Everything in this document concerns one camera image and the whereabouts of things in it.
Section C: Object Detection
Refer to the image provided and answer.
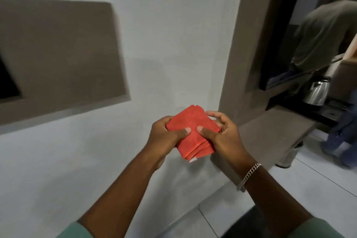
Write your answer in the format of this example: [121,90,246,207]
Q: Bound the person's right hand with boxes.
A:
[197,111,251,168]

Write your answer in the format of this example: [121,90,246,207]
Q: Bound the person's left hand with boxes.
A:
[142,116,192,170]

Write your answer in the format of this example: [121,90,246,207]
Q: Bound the red cloth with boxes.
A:
[166,105,222,163]

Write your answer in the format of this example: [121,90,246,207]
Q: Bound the person's left forearm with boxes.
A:
[57,151,168,238]

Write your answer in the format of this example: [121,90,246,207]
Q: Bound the person's right forearm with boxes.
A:
[231,157,346,238]

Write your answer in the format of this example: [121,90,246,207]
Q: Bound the white cylindrical bin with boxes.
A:
[276,141,304,169]

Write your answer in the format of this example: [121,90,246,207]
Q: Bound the black stove top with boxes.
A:
[266,94,352,132]

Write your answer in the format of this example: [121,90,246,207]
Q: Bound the stainless steel kettle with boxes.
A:
[303,77,332,106]

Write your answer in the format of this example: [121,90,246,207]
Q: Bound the silver chain bracelet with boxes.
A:
[237,163,263,192]

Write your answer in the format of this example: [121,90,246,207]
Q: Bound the brown door frame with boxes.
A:
[218,0,307,127]

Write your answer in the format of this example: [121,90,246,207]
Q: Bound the brown recessed wall panel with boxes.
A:
[0,0,131,135]

